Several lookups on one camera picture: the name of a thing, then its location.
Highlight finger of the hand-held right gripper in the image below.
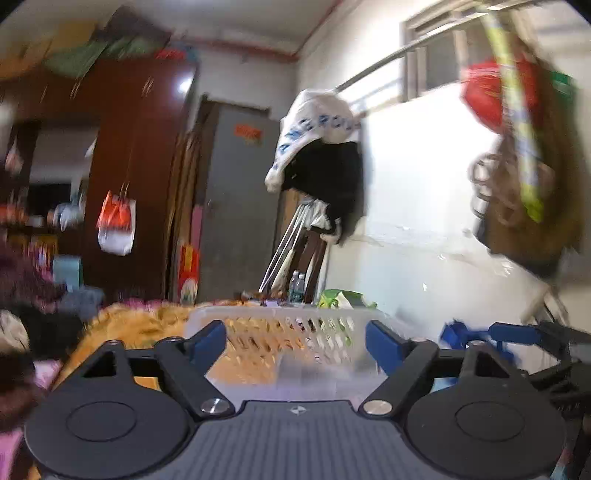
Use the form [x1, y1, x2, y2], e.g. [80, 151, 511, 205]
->
[487, 320, 591, 366]
[438, 319, 488, 354]

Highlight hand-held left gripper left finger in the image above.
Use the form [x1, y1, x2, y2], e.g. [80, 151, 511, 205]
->
[69, 320, 235, 422]

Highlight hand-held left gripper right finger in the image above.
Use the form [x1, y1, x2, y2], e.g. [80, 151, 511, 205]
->
[358, 320, 522, 417]

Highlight white plastic lattice basket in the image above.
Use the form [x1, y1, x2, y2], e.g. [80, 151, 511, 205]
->
[185, 305, 419, 403]

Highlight green and white bag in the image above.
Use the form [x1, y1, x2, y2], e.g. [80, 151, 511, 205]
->
[317, 288, 378, 311]

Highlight red printed bag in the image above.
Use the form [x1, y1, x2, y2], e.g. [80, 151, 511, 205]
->
[178, 242, 201, 305]

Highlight orange patterned blanket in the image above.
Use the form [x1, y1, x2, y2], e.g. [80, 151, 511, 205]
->
[51, 299, 287, 393]

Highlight brown hanging bag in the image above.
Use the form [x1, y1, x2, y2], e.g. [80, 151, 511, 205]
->
[468, 134, 588, 278]

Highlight dark wooden boards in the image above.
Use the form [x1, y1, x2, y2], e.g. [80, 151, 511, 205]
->
[294, 228, 329, 304]

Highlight pink board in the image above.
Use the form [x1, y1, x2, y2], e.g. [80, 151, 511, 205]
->
[189, 205, 204, 246]

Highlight metal rods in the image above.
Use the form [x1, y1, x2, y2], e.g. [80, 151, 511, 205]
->
[257, 200, 315, 297]

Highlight grey cloth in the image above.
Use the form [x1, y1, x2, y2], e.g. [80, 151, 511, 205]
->
[60, 286, 105, 320]

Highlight white hanging cloth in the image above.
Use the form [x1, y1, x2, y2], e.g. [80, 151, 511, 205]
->
[308, 202, 343, 246]

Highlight grey door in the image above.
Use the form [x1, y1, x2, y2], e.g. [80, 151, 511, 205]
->
[194, 99, 282, 305]

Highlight orange and white plastic bag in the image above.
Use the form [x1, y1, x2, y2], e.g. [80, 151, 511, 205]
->
[95, 185, 138, 257]

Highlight light blue box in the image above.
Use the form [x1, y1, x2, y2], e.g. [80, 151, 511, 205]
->
[52, 255, 84, 292]

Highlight cardboard sheets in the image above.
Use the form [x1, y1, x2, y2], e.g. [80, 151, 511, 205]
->
[165, 131, 205, 301]

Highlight black clothes pile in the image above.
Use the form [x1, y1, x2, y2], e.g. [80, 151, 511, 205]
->
[0, 300, 89, 361]

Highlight pink sheet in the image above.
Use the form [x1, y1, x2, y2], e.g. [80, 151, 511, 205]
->
[31, 360, 62, 389]

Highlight black hanging garment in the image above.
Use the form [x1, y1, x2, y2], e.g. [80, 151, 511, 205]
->
[281, 138, 366, 246]

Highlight beige cloth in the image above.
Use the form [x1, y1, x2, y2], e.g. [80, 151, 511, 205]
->
[0, 309, 29, 352]

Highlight dark purple clothes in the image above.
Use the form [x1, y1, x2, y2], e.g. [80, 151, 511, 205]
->
[0, 239, 66, 315]

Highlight dark brown wooden wardrobe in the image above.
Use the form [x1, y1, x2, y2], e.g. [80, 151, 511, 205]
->
[0, 55, 200, 302]

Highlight orange door label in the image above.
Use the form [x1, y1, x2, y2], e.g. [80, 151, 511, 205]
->
[234, 123, 264, 147]

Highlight red plastic bag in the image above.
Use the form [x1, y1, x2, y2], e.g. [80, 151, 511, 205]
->
[461, 58, 542, 136]

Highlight white bag with blue print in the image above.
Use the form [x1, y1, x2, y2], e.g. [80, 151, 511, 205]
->
[264, 89, 362, 193]

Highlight small white plastic bag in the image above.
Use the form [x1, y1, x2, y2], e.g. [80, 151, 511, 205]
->
[4, 137, 25, 177]

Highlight window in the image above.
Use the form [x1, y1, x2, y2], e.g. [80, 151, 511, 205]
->
[401, 4, 511, 103]

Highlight yellow green striped strap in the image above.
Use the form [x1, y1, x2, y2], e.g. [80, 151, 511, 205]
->
[480, 4, 546, 223]

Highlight metal clothes rail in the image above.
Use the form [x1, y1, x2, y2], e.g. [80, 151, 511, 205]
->
[334, 2, 522, 93]

